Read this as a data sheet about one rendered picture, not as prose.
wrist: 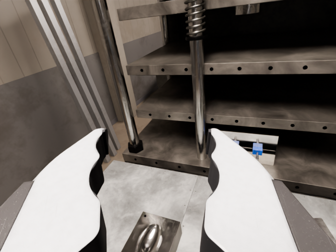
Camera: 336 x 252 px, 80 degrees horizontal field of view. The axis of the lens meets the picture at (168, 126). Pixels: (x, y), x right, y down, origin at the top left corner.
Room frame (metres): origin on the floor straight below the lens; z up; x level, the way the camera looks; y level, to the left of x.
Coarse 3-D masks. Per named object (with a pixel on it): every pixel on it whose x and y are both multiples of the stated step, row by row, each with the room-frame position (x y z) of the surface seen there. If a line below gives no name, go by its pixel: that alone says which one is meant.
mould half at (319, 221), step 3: (315, 219) 0.36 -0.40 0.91; (318, 219) 0.36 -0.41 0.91; (321, 219) 0.35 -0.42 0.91; (318, 222) 0.35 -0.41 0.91; (321, 222) 0.35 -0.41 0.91; (321, 225) 0.34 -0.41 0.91; (324, 225) 0.34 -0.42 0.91; (324, 228) 0.33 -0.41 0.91; (327, 228) 0.33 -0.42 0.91; (327, 231) 0.32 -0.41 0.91; (327, 234) 0.31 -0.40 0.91; (330, 234) 0.31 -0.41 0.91; (330, 237) 0.30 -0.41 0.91; (333, 237) 0.30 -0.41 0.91; (333, 240) 0.29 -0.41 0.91
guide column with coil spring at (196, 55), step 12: (192, 24) 0.85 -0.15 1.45; (192, 36) 0.85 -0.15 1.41; (192, 48) 0.85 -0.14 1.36; (192, 60) 0.86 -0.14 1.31; (192, 72) 0.86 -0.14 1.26; (192, 84) 0.87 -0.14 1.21; (204, 84) 0.86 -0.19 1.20; (204, 96) 0.86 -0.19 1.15; (204, 108) 0.85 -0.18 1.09; (204, 120) 0.85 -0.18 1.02; (204, 132) 0.85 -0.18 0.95; (204, 144) 0.85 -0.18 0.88; (204, 156) 0.85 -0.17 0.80
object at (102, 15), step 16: (96, 0) 1.00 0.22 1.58; (160, 0) 1.61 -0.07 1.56; (96, 16) 1.01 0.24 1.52; (160, 16) 1.62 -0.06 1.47; (112, 32) 1.02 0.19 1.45; (112, 48) 1.00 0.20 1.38; (112, 64) 1.00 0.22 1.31; (128, 96) 1.03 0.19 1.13; (128, 112) 1.00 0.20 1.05; (128, 128) 1.00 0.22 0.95; (128, 144) 1.02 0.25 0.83
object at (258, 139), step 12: (228, 132) 0.82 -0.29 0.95; (240, 132) 0.80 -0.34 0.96; (252, 132) 0.78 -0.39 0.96; (264, 132) 0.77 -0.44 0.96; (276, 132) 0.76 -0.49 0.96; (240, 144) 0.80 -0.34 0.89; (252, 144) 0.77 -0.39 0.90; (264, 144) 0.75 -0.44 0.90; (276, 144) 0.73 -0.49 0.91; (264, 156) 0.75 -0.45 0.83
